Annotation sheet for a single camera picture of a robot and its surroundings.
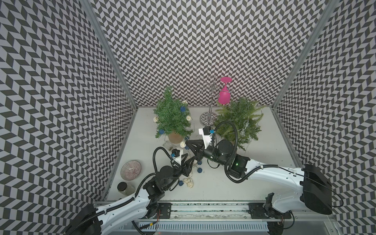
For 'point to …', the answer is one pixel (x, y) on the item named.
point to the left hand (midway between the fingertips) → (191, 156)
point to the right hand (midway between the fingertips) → (186, 144)
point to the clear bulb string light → (242, 131)
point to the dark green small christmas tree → (173, 117)
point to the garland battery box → (169, 146)
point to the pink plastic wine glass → (224, 95)
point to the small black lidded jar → (126, 189)
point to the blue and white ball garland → (189, 183)
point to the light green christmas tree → (238, 120)
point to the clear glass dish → (130, 170)
